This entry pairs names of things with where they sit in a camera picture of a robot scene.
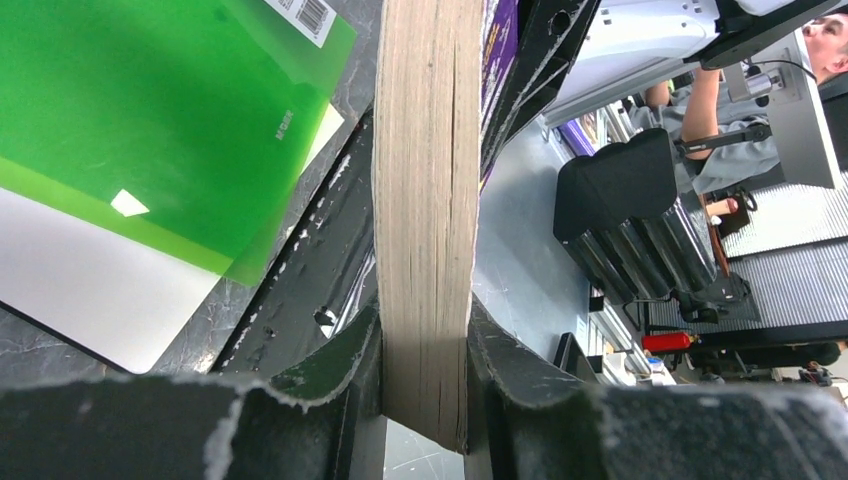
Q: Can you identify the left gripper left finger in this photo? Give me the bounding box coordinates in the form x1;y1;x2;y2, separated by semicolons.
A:
1;308;386;479

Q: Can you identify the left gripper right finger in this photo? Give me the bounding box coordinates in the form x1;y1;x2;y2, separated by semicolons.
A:
465;303;847;479

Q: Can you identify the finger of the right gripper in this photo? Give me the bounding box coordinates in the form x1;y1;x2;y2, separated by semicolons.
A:
481;1;600;179

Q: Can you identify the purple cover book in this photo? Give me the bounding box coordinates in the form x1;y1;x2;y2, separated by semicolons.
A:
372;1;491;453

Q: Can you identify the green plastic folder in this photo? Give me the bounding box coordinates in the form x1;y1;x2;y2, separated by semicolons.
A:
1;1;357;285

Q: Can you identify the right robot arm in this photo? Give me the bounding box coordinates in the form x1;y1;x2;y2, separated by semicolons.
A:
483;1;841;188

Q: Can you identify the person in background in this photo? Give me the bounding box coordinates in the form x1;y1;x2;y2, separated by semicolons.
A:
627;6;847;195

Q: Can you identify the black office chair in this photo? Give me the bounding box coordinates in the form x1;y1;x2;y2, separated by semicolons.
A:
553;129;762;324

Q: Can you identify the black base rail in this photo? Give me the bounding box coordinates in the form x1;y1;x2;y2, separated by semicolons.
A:
211;111;374;378

